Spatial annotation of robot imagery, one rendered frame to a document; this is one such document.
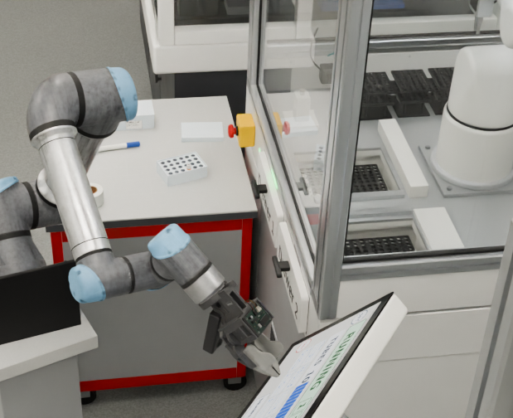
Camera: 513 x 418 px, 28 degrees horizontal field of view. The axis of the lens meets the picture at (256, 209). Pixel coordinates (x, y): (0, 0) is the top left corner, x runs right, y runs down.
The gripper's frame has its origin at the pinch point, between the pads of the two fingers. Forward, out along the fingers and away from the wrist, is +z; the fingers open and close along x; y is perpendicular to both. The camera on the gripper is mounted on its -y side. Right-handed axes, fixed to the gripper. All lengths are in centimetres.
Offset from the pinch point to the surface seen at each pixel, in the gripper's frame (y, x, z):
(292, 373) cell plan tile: 6.9, -2.3, 1.3
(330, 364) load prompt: 20.6, -6.3, 1.3
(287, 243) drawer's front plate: -19, 47, -10
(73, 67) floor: -217, 219, -102
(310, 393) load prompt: 20.6, -14.4, 1.3
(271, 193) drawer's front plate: -27, 63, -20
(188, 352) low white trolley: -98, 64, 6
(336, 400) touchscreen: 26.4, -16.3, 3.6
